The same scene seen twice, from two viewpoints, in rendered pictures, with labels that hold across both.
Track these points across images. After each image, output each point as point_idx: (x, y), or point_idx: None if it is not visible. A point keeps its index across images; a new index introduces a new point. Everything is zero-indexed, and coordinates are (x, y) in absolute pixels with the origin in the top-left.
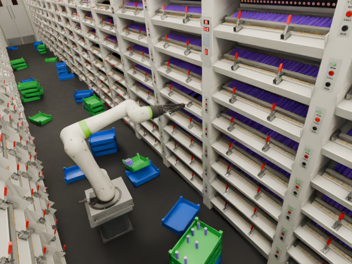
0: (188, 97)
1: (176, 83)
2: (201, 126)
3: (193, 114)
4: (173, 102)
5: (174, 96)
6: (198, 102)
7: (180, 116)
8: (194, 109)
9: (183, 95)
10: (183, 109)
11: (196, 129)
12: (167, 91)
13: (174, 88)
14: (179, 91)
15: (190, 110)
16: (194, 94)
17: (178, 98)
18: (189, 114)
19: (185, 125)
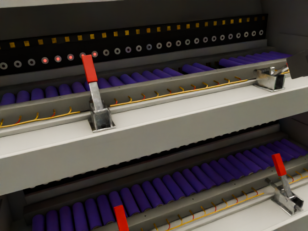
0: (222, 72)
1: (52, 90)
2: (306, 162)
3: (216, 173)
4: (149, 152)
5: (138, 115)
6: (277, 61)
7: (173, 230)
8: (306, 81)
9: (175, 86)
10: (145, 199)
11: (304, 190)
12: (44, 134)
13: (82, 94)
14: (143, 85)
15: (299, 92)
16: (207, 66)
17: (172, 106)
18: (205, 187)
19: (264, 224)
